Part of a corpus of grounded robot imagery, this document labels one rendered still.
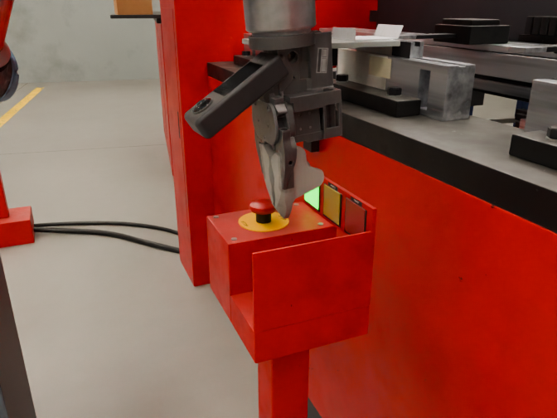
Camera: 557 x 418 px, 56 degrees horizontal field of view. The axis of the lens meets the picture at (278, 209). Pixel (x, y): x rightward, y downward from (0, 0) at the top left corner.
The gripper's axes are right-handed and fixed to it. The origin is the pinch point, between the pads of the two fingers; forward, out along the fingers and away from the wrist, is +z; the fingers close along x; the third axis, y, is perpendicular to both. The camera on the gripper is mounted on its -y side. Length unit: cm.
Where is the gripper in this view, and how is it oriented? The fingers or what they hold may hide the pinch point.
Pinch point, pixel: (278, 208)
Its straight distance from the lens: 62.6
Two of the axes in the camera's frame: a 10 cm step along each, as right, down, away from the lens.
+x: -3.9, -3.4, 8.6
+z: 0.8, 9.1, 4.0
